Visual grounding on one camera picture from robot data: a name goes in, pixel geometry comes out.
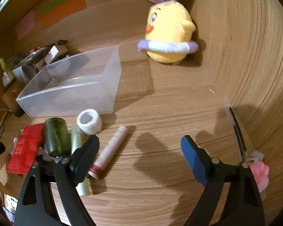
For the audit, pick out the red packet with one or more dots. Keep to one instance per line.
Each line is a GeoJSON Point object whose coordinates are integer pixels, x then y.
{"type": "Point", "coordinates": [26, 149]}

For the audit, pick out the white tape roll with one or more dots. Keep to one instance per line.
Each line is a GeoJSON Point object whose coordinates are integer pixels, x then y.
{"type": "Point", "coordinates": [89, 121]}

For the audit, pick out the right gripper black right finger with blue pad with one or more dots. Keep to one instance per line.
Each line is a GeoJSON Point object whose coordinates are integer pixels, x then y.
{"type": "Point", "coordinates": [243, 205]}

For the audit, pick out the black pen in sleeve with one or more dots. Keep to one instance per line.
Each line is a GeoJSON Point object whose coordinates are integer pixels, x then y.
{"type": "Point", "coordinates": [239, 139]}

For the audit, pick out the stack of books and papers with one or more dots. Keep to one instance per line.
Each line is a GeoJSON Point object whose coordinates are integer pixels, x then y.
{"type": "Point", "coordinates": [27, 68]}

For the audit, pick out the yellow green spray bottle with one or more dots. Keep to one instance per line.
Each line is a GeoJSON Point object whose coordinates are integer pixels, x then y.
{"type": "Point", "coordinates": [6, 69]}

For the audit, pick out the clear plastic storage bin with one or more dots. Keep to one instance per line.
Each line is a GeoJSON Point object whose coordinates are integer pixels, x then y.
{"type": "Point", "coordinates": [88, 80]}

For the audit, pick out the yellow chick plush toy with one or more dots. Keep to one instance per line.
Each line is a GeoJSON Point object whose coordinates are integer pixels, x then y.
{"type": "Point", "coordinates": [169, 30]}

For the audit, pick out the pink lip balm tube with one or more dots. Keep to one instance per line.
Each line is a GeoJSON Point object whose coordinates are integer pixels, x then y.
{"type": "Point", "coordinates": [108, 152]}

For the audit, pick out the small white cardboard box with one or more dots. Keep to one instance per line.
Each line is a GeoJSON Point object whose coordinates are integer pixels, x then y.
{"type": "Point", "coordinates": [54, 53]}

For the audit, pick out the dark green pump bottle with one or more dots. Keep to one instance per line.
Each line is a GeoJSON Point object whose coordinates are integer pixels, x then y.
{"type": "Point", "coordinates": [57, 138]}

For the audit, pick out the green sticky note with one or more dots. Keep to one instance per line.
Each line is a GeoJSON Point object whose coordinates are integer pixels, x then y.
{"type": "Point", "coordinates": [51, 5]}

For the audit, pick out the pink sticky note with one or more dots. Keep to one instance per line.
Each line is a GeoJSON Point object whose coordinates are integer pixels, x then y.
{"type": "Point", "coordinates": [25, 25]}

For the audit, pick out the pale green cream tube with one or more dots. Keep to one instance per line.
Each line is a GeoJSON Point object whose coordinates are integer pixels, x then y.
{"type": "Point", "coordinates": [76, 142]}

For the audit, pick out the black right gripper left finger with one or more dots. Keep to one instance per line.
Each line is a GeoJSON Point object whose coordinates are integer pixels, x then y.
{"type": "Point", "coordinates": [36, 205]}

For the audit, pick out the pink paw keychain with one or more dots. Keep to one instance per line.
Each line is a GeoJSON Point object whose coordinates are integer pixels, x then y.
{"type": "Point", "coordinates": [259, 169]}

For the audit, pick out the orange sticky note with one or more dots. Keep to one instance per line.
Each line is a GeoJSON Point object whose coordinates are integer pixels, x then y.
{"type": "Point", "coordinates": [61, 11]}

